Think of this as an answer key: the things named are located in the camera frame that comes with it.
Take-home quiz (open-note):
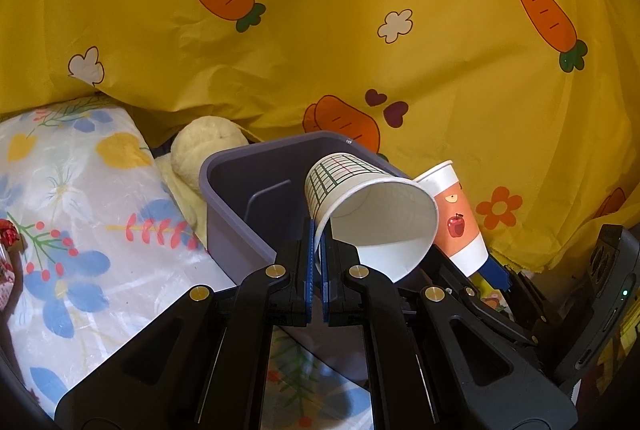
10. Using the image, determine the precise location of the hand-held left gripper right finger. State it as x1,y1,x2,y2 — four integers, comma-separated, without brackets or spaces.
322,230,581,430

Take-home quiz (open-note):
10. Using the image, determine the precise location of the purple plastic bin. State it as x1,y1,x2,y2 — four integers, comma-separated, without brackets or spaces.
199,131,436,291

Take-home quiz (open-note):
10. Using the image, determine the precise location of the yellow carrot print cloth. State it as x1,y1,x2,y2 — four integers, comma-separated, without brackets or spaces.
0,0,640,275

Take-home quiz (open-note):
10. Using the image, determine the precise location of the green grid paper cup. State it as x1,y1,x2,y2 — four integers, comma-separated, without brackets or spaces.
304,152,439,285

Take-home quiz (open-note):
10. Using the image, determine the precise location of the yellow printed box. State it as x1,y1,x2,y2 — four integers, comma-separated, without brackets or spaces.
472,274,513,313

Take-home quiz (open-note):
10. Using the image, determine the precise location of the red wrapper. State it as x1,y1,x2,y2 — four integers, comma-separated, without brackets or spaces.
0,218,23,311

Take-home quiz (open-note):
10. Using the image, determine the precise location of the orange apple print paper cup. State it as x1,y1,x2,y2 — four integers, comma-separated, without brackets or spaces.
413,161,490,278

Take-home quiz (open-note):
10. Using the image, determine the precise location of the cream plush toy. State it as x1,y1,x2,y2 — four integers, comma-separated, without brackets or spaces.
155,116,249,235

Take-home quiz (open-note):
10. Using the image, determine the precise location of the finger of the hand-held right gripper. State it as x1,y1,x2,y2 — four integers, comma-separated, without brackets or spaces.
430,245,543,351
482,257,561,336

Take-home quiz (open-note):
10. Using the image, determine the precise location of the floral plastic sheet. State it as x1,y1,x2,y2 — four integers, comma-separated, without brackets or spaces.
0,102,381,430

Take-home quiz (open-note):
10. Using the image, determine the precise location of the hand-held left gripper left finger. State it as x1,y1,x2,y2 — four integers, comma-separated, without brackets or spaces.
54,217,318,430

